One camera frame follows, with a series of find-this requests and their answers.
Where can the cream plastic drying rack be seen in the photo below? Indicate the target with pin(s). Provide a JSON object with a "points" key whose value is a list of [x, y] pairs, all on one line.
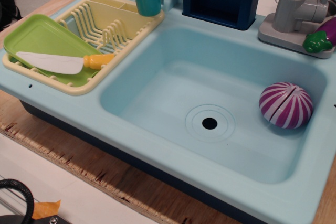
{"points": [[110, 26]]}

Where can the purple white toy onion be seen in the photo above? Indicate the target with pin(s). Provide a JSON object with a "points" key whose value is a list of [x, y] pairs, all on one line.
{"points": [[286, 105]]}

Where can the green plastic cutting board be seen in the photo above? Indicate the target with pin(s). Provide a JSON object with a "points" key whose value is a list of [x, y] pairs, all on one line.
{"points": [[41, 34]]}

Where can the grey toy faucet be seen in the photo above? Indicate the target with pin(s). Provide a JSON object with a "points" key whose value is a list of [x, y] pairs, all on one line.
{"points": [[292, 22]]}

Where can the orange tape piece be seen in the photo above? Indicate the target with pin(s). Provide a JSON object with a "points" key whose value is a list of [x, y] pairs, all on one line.
{"points": [[45, 209]]}

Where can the purple toy eggplant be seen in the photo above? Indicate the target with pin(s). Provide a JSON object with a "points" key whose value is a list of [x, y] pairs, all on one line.
{"points": [[322, 39]]}

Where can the black bag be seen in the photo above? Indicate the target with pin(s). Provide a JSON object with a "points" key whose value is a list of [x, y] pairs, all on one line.
{"points": [[9, 12]]}

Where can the toy knife yellow handle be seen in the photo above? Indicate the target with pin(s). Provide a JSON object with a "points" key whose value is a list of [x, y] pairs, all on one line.
{"points": [[64, 64]]}

